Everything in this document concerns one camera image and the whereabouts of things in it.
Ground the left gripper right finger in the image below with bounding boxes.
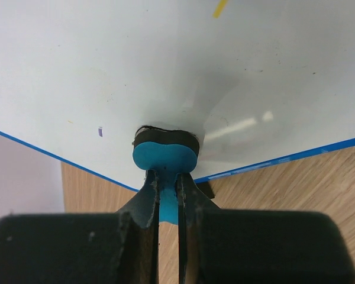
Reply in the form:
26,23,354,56
176,174,355,283

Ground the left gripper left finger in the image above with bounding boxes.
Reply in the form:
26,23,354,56
0,170,159,283

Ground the blue whiteboard eraser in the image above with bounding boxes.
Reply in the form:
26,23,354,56
133,125,200,225

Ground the blue framed whiteboard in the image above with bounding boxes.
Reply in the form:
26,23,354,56
0,1,355,189

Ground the black whiteboard foot left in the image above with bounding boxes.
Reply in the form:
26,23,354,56
196,182,215,199

